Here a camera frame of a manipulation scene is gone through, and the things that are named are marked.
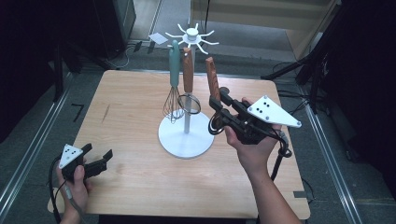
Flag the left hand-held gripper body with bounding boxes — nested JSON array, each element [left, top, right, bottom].
[[58, 143, 86, 182]]

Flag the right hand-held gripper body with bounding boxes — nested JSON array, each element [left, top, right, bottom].
[[234, 94, 303, 146]]

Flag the steel measuring cup wooden handle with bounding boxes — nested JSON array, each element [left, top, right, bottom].
[[205, 56, 228, 137]]

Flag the white utensil rack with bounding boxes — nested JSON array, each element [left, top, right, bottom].
[[158, 22, 220, 160]]

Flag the small strainer with wooden handle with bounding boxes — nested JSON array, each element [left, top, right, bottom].
[[177, 46, 203, 116]]

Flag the whisk with teal handle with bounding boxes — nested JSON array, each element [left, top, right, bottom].
[[162, 39, 186, 124]]

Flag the person's left hand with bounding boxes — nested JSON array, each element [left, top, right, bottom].
[[55, 164, 94, 216]]

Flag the person's right hand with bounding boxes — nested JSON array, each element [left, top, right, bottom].
[[224, 124, 283, 179]]

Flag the black metal stand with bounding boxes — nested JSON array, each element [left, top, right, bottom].
[[261, 0, 347, 115]]

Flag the white paper sheet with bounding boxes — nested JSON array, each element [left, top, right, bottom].
[[148, 32, 169, 46]]

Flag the dark cabinet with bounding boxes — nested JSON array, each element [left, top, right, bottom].
[[92, 0, 137, 61]]

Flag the black floor cables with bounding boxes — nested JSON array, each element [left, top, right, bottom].
[[276, 89, 332, 132]]

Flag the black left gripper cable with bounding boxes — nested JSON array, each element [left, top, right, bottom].
[[48, 156, 64, 224]]

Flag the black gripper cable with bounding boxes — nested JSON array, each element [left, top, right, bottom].
[[48, 156, 64, 224], [270, 130, 294, 182]]

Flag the grey left gripper cable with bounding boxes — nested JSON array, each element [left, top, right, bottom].
[[63, 183, 89, 224]]

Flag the metal floor rail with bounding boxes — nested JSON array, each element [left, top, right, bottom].
[[302, 92, 364, 224], [0, 89, 71, 216]]

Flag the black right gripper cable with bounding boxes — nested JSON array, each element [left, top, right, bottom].
[[270, 130, 294, 182]]

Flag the white floor cable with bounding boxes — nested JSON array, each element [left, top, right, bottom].
[[104, 46, 131, 70]]

